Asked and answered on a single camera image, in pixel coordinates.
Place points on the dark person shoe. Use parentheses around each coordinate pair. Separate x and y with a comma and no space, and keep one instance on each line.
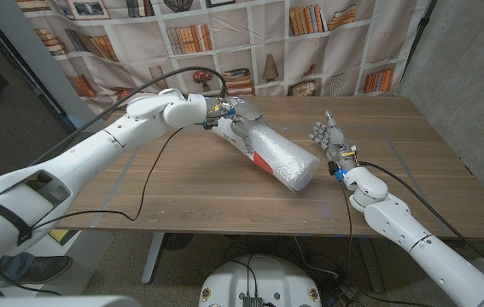
(47,268)

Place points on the black backdrop stand pole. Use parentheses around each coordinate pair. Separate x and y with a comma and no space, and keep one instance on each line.
(421,38)

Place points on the clear bubble wrap roll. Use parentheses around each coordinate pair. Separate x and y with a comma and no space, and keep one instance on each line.
(284,162)

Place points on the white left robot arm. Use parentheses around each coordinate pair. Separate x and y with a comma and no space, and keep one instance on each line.
(75,162)

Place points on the small black electronics box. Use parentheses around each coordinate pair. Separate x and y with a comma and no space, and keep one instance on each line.
(252,302)

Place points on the grey table leg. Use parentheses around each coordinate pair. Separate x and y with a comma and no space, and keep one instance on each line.
(371,264)

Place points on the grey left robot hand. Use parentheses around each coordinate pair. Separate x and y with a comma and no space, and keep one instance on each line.
(243,111)

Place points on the person leg in blue jeans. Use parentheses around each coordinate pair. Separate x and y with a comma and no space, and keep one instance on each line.
(15,265)

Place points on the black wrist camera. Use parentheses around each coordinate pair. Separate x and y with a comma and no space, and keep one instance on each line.
(210,124)
(336,170)

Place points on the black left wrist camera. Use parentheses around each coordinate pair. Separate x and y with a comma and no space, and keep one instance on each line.
(210,124)

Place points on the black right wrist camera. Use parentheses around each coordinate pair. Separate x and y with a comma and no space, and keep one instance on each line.
(336,170)

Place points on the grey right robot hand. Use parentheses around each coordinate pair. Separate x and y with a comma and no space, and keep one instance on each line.
(337,145)

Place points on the black round floor object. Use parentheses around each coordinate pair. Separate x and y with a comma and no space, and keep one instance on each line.
(177,241)

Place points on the white round robot torso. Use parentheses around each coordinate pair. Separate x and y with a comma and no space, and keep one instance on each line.
(263,277)

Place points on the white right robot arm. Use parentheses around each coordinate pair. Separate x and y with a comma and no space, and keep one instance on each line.
(425,251)

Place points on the white table leg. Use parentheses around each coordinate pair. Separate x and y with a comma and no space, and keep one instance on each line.
(153,256)

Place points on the grey power strip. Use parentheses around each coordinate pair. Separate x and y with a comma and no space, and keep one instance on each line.
(344,293)

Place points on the white floor board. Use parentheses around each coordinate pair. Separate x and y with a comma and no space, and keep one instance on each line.
(88,247)

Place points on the small yellow object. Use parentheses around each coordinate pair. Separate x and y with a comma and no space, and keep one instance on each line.
(59,235)

